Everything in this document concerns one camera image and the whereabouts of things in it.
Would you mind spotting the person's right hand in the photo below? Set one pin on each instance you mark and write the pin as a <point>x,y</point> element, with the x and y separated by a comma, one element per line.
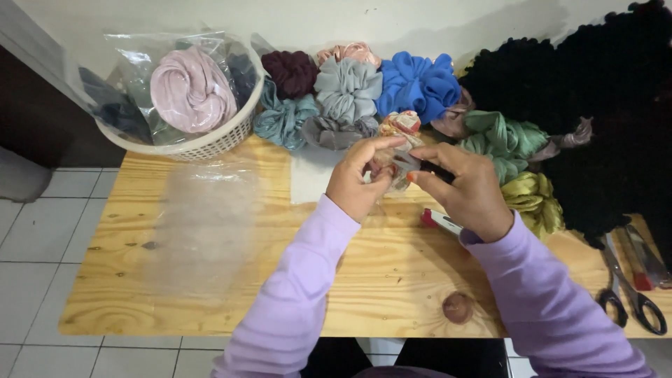
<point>475,194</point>

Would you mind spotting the person's left hand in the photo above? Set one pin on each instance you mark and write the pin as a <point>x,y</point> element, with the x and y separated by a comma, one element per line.
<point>349,178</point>

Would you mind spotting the black handheld tool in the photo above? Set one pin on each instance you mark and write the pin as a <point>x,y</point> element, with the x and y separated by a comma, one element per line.
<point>438,170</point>

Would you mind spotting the patterned scrunchie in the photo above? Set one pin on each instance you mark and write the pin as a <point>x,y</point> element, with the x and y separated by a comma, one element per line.
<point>404,126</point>

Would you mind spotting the white paper sheet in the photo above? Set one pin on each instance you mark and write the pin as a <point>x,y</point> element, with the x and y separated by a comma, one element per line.
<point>309,176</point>

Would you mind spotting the dark grey scrunchie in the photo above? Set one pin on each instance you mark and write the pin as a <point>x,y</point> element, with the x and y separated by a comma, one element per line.
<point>336,134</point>

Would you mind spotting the olive yellow satin scrunchie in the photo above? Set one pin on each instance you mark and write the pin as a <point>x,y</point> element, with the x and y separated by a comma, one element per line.
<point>533,199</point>

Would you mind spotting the green satin scrunchie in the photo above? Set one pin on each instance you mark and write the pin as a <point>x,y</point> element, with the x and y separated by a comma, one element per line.
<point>498,139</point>

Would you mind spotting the mauve satin scrunchie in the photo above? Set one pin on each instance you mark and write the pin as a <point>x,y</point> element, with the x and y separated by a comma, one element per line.
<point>569,139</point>
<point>455,118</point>

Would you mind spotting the teal scrunchie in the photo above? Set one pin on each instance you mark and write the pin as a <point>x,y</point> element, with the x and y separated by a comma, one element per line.
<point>283,120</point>

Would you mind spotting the light grey scrunchie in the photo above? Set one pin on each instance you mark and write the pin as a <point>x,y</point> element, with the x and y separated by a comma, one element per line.
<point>346,89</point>

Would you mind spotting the maroon scrunchie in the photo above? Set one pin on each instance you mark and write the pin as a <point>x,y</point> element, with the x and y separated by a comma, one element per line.
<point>290,73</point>

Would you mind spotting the pink satin scrunchie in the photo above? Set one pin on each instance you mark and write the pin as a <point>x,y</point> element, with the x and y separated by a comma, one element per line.
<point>351,51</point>

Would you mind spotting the white plastic basket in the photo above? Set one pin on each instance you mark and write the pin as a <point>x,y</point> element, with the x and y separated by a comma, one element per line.
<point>220,141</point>

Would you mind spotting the dark blue bagged scrunchie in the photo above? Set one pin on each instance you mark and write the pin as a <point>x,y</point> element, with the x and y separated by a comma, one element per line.
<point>242,76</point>

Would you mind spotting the pile of black scrunchies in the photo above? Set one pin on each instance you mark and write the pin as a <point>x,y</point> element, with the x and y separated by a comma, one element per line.
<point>603,120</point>

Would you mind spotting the stack of clear plastic bags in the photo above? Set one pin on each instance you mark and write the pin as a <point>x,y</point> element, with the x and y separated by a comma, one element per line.
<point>204,231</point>

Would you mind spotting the person's legs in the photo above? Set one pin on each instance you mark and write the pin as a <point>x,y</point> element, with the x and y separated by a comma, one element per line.
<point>451,359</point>

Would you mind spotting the pink bagged scrunchie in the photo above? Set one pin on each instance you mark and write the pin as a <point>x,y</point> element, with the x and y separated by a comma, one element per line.
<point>191,89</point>

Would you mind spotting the grey-green bagged scrunchie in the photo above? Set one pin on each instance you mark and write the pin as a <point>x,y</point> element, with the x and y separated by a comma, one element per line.
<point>139,89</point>

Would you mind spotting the dark navy bagged scrunchie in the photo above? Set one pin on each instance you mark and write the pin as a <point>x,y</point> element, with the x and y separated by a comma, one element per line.
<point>113,110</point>

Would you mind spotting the dark cabinet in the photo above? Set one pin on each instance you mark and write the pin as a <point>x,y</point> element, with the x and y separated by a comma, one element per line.
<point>47,120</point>

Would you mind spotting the grey rounded object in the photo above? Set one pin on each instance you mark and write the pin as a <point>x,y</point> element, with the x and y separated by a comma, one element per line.
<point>21,176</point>

